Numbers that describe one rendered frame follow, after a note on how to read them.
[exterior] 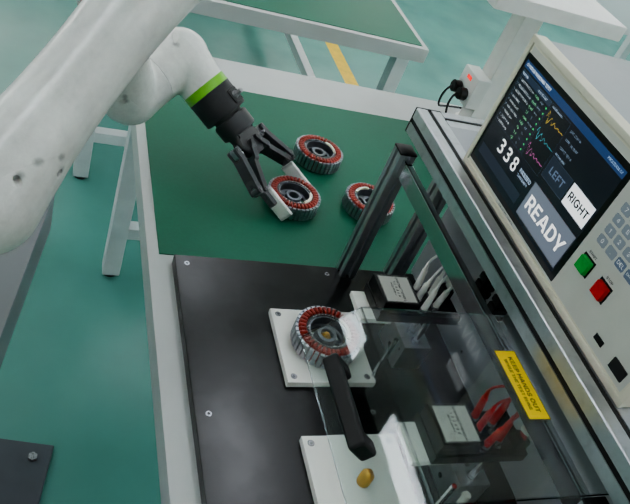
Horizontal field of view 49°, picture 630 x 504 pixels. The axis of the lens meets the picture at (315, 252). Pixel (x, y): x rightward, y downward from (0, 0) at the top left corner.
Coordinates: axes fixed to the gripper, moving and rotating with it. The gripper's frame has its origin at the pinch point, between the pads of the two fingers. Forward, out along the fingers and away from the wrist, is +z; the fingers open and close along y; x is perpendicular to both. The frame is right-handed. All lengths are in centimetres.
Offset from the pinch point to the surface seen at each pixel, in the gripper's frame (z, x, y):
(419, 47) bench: 4, 0, 115
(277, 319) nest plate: 8.7, -6.3, -34.8
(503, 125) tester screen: 2, -51, -24
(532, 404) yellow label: 22, -47, -57
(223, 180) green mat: -11.0, 8.7, -2.9
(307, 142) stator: -4.4, 1.2, 20.2
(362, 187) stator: 9.3, -7.2, 12.8
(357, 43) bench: -10, 12, 102
